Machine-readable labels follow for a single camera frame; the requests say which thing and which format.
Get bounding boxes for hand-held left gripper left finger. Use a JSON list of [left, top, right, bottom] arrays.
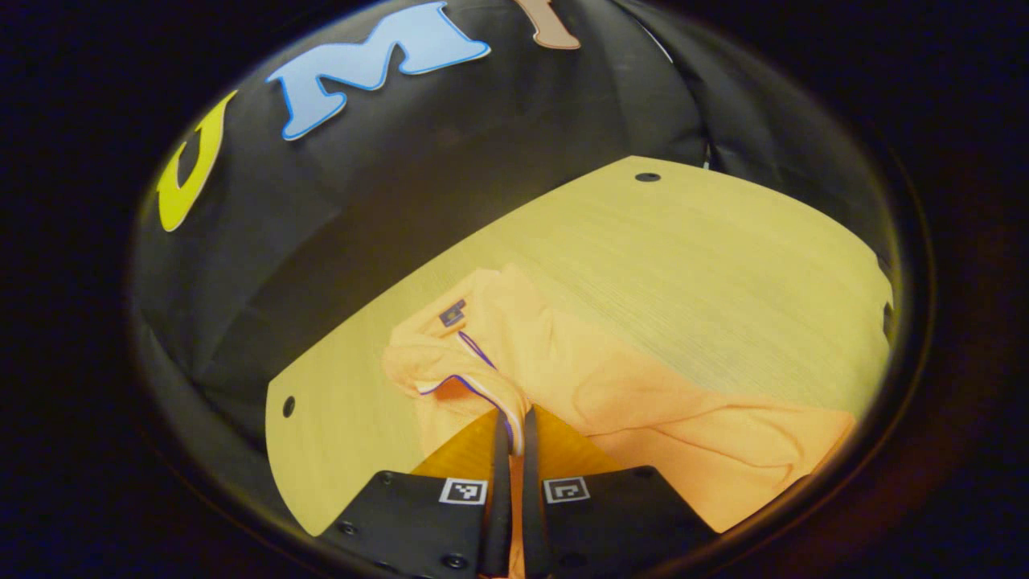
[[318, 406, 515, 579]]

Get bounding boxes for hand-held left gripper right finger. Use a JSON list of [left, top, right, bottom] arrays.
[[519, 406, 720, 579]]

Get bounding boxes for orange T-shirt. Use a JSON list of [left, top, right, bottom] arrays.
[[382, 265, 857, 579]]

